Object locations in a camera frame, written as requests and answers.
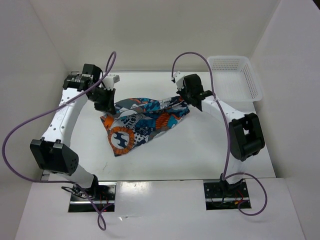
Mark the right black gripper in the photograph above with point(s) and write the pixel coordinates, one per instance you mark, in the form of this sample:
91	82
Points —
182	93

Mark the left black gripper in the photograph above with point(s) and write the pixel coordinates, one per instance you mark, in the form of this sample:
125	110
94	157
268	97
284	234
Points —
109	105

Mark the colourful patterned shorts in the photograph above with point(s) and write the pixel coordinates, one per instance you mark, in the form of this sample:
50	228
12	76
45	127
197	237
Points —
139	120

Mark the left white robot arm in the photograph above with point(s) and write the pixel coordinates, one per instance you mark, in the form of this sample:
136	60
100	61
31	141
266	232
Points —
52	151

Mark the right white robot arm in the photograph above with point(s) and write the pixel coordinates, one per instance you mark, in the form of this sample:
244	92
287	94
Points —
244	134

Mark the white plastic basket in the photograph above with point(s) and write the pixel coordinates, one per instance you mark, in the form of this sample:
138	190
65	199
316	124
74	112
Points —
234	79

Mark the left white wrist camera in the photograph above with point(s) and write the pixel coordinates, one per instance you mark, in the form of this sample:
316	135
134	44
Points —
109	81

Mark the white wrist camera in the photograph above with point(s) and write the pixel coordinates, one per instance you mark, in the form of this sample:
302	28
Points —
109	81
178	79

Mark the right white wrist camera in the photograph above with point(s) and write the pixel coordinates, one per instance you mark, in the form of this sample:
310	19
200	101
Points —
178	79

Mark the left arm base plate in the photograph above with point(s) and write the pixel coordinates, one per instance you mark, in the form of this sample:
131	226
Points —
104	201

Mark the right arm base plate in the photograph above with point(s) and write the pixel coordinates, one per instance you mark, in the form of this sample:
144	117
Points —
218	198

